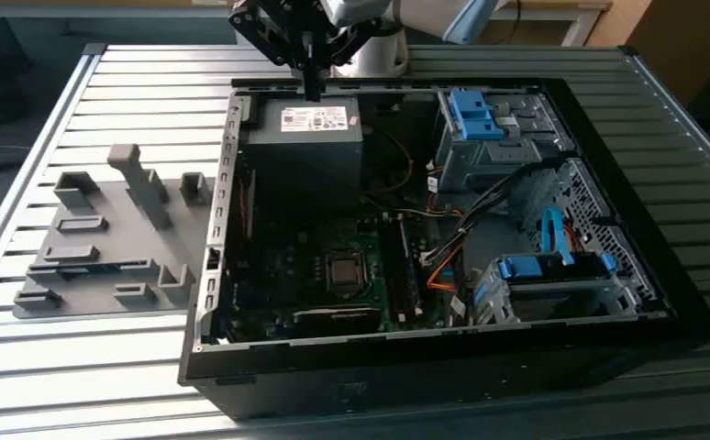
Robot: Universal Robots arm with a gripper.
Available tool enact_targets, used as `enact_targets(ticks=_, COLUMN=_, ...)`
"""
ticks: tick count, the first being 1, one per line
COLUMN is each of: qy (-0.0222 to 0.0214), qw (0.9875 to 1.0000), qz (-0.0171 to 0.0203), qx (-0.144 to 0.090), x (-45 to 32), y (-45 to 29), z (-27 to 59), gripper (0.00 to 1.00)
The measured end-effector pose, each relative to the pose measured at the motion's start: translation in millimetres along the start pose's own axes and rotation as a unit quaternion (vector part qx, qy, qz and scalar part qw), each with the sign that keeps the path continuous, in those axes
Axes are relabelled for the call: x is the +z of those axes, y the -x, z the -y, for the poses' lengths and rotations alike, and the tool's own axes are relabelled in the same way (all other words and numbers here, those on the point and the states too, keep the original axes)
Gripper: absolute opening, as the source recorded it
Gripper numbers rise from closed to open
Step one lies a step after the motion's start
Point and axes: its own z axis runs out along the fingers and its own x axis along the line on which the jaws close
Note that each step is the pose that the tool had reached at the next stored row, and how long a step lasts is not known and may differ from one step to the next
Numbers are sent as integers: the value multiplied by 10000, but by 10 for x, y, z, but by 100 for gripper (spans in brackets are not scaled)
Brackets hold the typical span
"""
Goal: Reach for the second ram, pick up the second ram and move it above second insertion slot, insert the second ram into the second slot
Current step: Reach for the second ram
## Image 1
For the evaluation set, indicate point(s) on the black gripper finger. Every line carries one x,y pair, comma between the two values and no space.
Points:
256,32
346,48

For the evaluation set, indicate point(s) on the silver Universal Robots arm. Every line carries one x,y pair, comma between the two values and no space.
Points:
379,55

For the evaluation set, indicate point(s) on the black RAM slot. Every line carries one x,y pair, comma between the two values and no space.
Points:
386,266
394,266
402,266

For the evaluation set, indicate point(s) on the blue drive carrier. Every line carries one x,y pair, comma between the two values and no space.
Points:
474,114

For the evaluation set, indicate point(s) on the grey power supply unit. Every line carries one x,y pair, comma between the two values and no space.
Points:
306,165

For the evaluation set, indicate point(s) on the grey metal drive cage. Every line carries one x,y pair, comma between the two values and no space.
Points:
563,288
502,160

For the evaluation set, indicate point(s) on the white-framed wooden desk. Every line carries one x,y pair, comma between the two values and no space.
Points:
581,25

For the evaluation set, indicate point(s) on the silver CPU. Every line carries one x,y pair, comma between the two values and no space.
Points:
346,271

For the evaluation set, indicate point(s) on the grey parts rack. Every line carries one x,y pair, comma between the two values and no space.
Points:
116,229

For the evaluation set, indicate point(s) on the green motherboard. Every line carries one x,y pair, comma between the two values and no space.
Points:
282,279

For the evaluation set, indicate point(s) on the CPU socket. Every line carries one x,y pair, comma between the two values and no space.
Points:
347,289

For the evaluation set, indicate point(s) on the wooden cabinet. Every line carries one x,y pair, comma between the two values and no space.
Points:
685,36

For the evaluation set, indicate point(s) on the hard disk in blue carrier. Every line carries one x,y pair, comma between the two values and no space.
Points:
521,267

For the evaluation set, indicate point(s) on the blue plastic latch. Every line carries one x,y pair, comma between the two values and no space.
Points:
482,300

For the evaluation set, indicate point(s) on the black graphics card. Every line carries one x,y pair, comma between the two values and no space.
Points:
336,321

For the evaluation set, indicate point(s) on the black PC case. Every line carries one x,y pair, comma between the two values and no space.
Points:
391,380

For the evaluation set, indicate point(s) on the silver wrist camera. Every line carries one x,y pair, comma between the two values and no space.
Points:
355,10

